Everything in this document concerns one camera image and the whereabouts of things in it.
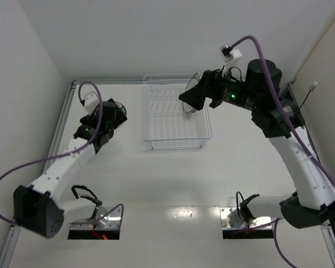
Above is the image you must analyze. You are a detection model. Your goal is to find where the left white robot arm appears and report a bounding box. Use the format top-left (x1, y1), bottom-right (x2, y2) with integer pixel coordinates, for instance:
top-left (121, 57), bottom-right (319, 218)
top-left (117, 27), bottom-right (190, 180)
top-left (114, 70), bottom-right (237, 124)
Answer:
top-left (13, 99), bottom-right (127, 238)

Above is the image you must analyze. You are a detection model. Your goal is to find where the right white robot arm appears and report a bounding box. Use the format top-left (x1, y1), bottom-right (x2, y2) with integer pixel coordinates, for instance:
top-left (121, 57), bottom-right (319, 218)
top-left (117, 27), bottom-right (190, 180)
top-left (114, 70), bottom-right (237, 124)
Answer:
top-left (179, 59), bottom-right (335, 229)

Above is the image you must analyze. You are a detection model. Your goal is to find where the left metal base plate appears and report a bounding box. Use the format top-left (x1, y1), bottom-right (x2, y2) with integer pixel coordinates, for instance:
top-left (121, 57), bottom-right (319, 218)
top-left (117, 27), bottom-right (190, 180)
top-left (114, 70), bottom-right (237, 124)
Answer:
top-left (70, 205), bottom-right (123, 231)

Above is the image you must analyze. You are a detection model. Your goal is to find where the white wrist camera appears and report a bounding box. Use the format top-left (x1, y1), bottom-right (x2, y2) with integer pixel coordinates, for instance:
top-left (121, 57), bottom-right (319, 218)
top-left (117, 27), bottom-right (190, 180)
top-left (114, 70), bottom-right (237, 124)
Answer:
top-left (83, 92), bottom-right (99, 114)
top-left (219, 44), bottom-right (242, 76)

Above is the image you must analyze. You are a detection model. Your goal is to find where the plate with orange sunburst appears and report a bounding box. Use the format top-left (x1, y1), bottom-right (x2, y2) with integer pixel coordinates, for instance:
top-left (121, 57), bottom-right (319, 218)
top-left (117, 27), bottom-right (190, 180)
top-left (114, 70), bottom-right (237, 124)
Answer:
top-left (192, 73), bottom-right (203, 111)

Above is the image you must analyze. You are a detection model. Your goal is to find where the white plate with dark rim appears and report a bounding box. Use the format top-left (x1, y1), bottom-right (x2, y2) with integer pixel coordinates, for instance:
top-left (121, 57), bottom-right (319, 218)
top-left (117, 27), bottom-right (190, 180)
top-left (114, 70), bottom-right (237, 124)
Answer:
top-left (183, 78), bottom-right (199, 113)

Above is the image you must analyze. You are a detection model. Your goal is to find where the black cable with white plug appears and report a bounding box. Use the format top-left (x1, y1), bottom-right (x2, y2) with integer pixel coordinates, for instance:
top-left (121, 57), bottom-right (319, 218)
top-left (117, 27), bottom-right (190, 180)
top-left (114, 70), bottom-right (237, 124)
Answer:
top-left (297, 81), bottom-right (318, 112)

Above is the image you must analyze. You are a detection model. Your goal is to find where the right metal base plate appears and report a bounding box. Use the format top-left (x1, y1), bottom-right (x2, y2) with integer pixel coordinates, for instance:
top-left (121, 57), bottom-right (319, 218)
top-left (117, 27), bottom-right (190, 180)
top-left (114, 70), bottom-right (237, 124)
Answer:
top-left (219, 207), bottom-right (275, 231)

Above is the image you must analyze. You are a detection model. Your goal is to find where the right black base cable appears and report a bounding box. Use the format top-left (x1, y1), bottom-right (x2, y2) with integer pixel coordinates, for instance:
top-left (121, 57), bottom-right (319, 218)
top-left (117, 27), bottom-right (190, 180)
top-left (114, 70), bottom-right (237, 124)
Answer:
top-left (235, 190), bottom-right (246, 221)

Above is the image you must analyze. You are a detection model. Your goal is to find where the metal base plate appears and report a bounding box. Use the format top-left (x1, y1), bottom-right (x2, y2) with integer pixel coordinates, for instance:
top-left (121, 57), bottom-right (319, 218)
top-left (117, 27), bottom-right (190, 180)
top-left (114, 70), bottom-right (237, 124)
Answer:
top-left (219, 207), bottom-right (275, 231)
top-left (70, 205), bottom-right (123, 231)

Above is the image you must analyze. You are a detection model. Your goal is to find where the black base cable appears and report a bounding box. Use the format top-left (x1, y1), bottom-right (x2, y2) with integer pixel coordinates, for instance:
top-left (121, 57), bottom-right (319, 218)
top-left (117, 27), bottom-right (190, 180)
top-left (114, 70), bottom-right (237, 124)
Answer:
top-left (235, 190), bottom-right (246, 221)
top-left (70, 184), bottom-right (104, 209)

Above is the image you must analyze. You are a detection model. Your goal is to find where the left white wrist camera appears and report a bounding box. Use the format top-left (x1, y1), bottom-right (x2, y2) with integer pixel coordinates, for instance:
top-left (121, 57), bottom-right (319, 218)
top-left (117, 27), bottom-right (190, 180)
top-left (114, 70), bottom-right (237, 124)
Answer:
top-left (83, 92), bottom-right (99, 114)

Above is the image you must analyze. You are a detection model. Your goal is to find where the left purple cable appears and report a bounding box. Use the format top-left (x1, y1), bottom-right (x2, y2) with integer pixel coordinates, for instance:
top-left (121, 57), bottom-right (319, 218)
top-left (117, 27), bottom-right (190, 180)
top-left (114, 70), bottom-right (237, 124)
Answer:
top-left (0, 81), bottom-right (124, 226)

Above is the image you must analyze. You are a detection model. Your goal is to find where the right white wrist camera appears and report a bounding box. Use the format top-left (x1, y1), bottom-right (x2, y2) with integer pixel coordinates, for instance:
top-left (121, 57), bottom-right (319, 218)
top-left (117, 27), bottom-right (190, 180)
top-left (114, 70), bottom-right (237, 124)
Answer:
top-left (219, 44), bottom-right (242, 76)

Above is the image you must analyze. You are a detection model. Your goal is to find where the plate with green lettering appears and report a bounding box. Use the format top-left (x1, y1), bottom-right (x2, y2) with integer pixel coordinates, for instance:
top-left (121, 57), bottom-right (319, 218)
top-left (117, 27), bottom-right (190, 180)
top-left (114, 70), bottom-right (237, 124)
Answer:
top-left (116, 101), bottom-right (127, 116)

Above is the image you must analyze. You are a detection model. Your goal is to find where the left black base cable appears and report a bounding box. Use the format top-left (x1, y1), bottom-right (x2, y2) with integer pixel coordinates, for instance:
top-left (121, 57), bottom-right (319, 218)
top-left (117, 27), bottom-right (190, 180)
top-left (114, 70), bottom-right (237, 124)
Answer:
top-left (70, 184), bottom-right (104, 209)

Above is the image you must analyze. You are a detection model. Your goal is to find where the white wire dish rack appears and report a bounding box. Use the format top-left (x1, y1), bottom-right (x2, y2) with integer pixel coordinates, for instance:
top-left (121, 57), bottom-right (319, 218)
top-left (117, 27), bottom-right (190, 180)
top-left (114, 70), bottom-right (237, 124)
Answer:
top-left (143, 73), bottom-right (212, 151)

